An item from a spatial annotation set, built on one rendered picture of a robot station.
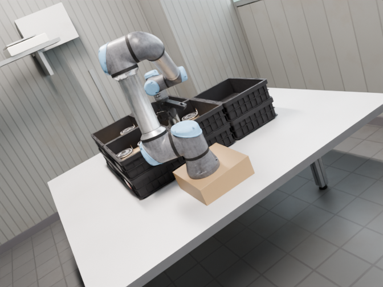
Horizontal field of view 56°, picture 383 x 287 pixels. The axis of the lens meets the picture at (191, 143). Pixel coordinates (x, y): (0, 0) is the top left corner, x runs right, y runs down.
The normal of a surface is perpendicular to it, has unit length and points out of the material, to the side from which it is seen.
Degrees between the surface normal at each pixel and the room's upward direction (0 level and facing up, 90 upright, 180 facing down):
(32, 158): 90
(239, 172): 90
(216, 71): 90
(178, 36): 90
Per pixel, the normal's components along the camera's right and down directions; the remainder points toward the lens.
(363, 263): -0.38, -0.85
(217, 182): 0.45, 0.17
